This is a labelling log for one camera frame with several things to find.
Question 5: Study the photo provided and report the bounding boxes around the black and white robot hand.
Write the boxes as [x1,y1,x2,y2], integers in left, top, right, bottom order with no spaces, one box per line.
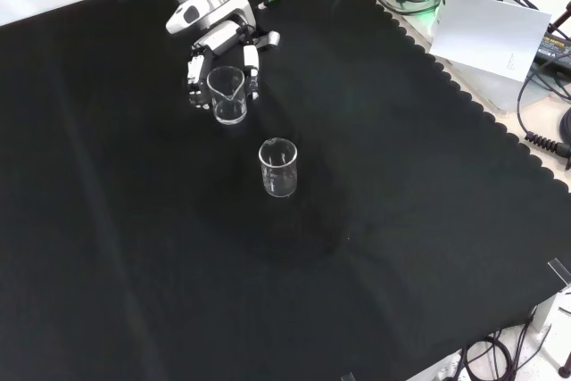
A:
[165,0,282,110]

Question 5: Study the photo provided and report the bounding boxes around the clear glass beaker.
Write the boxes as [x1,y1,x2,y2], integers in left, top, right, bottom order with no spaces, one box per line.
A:
[257,138,299,198]
[205,65,249,126]

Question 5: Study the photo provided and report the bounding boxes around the black cloth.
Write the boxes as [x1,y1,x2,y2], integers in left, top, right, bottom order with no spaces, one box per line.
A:
[0,0,571,381]

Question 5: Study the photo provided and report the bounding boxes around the black power adapter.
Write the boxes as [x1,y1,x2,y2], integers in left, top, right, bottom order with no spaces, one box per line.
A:
[533,28,571,70]

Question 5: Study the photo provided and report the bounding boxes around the brown tripod leg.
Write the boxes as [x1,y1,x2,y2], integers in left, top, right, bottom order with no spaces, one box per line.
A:
[546,0,571,43]

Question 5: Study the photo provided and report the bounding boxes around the coiled black cable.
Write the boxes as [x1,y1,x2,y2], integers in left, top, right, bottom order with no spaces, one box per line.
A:
[517,63,571,159]

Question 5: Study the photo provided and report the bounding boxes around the white metal frame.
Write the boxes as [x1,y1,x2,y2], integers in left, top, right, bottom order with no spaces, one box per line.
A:
[530,285,571,373]

